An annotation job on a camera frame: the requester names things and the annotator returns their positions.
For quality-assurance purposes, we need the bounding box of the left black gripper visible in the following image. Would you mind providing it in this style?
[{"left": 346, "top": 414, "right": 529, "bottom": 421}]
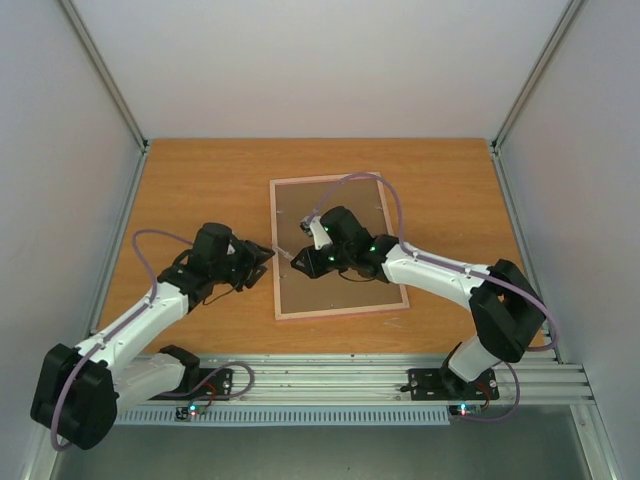
[{"left": 213, "top": 239, "right": 276, "bottom": 292}]

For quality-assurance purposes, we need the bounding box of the pink photo frame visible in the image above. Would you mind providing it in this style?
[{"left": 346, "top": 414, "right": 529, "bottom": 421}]
[{"left": 269, "top": 174, "right": 410, "bottom": 321}]

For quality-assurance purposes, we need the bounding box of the clear plastic screwdriver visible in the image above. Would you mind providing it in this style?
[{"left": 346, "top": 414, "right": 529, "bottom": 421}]
[{"left": 271, "top": 244, "right": 295, "bottom": 261}]

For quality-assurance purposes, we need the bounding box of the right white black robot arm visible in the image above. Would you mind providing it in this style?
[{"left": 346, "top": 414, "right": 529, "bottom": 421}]
[{"left": 290, "top": 206, "right": 545, "bottom": 400}]

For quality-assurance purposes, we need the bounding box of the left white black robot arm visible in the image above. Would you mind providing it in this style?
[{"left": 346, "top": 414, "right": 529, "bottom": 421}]
[{"left": 30, "top": 223, "right": 275, "bottom": 452}]

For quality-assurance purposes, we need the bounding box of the left small circuit board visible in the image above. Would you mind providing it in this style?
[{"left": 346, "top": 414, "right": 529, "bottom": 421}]
[{"left": 174, "top": 405, "right": 208, "bottom": 422}]

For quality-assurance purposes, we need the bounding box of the small circuit board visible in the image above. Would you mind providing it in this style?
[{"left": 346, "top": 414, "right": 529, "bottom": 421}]
[
  {"left": 174, "top": 405, "right": 208, "bottom": 422},
  {"left": 449, "top": 403, "right": 484, "bottom": 417}
]

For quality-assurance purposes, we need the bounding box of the right small circuit board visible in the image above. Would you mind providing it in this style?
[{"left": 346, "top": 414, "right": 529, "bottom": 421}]
[{"left": 449, "top": 403, "right": 484, "bottom": 417}]

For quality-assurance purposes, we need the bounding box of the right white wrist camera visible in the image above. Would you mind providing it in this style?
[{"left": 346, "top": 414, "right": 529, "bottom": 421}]
[{"left": 300, "top": 215, "right": 333, "bottom": 251}]

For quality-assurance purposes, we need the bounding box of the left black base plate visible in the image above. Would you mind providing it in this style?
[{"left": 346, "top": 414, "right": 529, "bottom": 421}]
[{"left": 152, "top": 368, "right": 233, "bottom": 401}]

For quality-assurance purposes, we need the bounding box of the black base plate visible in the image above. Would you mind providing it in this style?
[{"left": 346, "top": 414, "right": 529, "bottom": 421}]
[
  {"left": 152, "top": 368, "right": 233, "bottom": 401},
  {"left": 402, "top": 368, "right": 500, "bottom": 401}
]

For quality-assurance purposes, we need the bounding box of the aluminium rail base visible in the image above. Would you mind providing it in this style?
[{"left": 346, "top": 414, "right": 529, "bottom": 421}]
[{"left": 84, "top": 353, "right": 596, "bottom": 407}]

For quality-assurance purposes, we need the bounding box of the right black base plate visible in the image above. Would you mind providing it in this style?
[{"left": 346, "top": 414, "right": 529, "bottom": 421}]
[{"left": 402, "top": 368, "right": 500, "bottom": 401}]

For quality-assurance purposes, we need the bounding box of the grey slotted cable duct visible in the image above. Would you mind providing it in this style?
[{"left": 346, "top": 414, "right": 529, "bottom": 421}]
[{"left": 116, "top": 405, "right": 450, "bottom": 428}]

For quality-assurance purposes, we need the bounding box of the left aluminium corner post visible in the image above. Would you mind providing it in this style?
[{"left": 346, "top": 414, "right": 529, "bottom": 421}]
[{"left": 57, "top": 0, "right": 148, "bottom": 152}]

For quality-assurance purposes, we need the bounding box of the aluminium corner post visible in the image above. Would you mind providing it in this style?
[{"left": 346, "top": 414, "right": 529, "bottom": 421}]
[
  {"left": 489, "top": 0, "right": 586, "bottom": 155},
  {"left": 57, "top": 0, "right": 148, "bottom": 152}
]

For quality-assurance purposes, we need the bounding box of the right aluminium corner post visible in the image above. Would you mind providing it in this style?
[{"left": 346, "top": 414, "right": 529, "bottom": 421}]
[{"left": 489, "top": 0, "right": 586, "bottom": 155}]

